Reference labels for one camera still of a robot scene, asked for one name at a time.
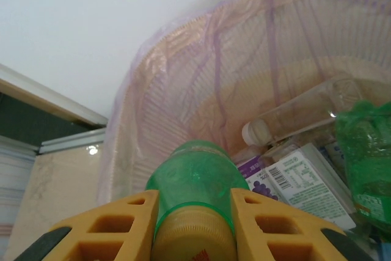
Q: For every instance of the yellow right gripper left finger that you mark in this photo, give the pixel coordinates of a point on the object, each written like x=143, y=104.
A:
x=91, y=242

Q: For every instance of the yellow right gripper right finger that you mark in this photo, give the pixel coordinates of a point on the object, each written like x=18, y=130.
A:
x=290, y=242

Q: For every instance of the white green drink carton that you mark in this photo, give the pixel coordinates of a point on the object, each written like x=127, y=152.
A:
x=305, y=187

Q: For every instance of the green bottle wide yellow cap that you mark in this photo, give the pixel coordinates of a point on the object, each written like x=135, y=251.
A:
x=195, y=175

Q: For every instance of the green soda bottle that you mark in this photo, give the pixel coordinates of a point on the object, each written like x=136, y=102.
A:
x=366, y=151

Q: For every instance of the clear bottle white cap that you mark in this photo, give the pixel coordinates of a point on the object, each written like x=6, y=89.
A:
x=305, y=111

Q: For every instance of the beige bin with pink bag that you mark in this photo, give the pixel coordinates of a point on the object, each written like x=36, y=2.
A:
x=183, y=74

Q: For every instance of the purple grape juice carton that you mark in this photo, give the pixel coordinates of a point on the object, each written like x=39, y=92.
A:
x=256, y=178

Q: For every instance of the aluminium table back rail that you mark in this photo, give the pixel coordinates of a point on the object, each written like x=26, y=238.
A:
x=73, y=141

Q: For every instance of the white door frame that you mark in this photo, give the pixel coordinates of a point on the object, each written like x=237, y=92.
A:
x=46, y=97

